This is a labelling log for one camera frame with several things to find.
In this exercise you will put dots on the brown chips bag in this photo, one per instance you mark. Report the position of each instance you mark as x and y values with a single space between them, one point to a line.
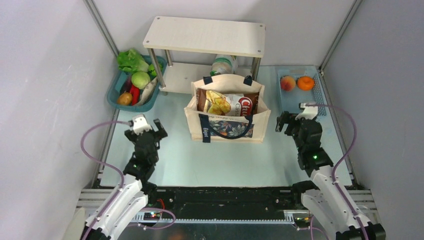
229 104

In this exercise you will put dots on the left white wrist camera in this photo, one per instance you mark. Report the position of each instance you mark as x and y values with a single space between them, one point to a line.
140 124

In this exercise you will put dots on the peach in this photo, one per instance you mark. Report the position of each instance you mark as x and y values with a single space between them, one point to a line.
287 83

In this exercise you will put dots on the teal plastic vegetable basket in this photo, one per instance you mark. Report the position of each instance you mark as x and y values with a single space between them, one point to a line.
122 83

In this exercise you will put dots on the beige canvas tote bag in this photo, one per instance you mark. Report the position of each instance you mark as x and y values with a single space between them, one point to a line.
208 127

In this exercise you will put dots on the silver grey fish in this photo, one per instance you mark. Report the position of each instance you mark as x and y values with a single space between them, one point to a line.
147 92

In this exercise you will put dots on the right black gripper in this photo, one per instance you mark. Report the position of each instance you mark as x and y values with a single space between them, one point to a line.
294 122

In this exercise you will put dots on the light blue fruit basket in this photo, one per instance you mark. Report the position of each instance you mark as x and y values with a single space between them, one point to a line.
290 100

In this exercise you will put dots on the white wooden two-tier shelf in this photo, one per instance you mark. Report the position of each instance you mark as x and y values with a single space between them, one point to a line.
206 36

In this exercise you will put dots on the green bell pepper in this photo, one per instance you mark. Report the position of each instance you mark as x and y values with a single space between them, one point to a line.
152 71

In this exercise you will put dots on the orange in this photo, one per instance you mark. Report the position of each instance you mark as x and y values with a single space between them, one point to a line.
305 83

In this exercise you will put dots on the brown potato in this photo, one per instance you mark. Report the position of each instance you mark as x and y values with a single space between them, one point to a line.
125 99

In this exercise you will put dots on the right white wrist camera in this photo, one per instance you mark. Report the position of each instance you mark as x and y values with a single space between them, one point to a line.
309 111

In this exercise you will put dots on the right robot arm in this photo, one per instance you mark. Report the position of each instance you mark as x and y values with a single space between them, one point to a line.
328 202

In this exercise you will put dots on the green white snack bag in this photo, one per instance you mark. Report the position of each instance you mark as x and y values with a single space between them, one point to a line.
224 64

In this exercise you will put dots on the round green cabbage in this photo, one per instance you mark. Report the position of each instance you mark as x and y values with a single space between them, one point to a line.
140 79

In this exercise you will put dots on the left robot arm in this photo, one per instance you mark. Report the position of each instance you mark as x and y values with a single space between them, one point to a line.
131 194

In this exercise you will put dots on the green leafy lettuce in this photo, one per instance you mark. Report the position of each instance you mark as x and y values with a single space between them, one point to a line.
131 61

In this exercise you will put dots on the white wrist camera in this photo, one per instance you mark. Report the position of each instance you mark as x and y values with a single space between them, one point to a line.
309 111
140 124

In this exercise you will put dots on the red chili pepper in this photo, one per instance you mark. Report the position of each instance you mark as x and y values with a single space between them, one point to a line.
135 93

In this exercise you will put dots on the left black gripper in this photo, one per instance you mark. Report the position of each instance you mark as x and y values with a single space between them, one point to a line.
149 135

